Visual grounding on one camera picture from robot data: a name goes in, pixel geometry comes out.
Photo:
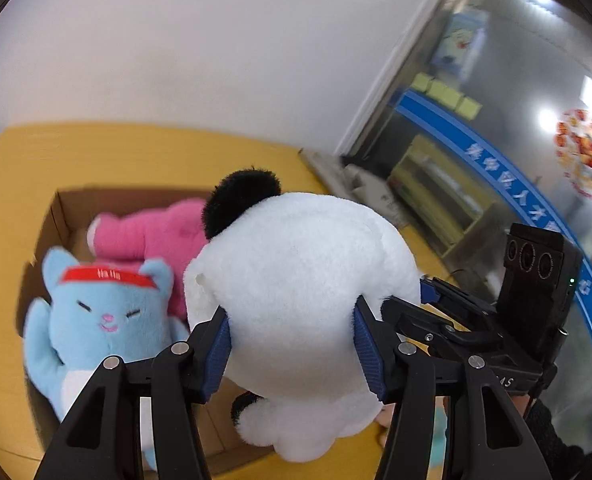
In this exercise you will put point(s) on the white panda plush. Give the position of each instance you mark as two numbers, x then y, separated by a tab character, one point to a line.
287	268

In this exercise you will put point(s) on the teal pink plush toy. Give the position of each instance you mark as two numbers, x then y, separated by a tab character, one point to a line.
384	419

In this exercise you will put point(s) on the grey folded cloth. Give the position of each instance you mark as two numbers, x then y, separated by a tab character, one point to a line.
352	182

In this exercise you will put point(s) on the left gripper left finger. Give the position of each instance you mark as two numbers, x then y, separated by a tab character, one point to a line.
100	438

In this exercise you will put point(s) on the light blue cat plush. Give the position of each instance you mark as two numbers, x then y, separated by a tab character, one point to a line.
96	310

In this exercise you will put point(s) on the pink bear plush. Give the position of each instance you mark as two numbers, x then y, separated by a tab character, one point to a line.
175	234

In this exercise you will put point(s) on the brown cardboard box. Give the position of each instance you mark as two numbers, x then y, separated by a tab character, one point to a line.
67	218

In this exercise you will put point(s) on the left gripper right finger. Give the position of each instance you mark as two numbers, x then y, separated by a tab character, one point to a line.
410	359

